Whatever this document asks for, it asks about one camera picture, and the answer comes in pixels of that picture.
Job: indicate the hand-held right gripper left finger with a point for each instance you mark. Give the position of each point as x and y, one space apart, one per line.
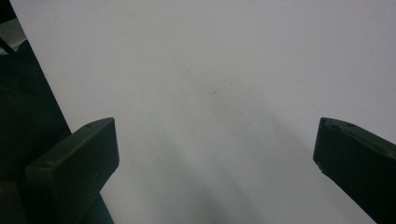
73 166

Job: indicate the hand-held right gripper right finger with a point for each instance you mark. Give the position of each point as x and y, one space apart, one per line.
358 158

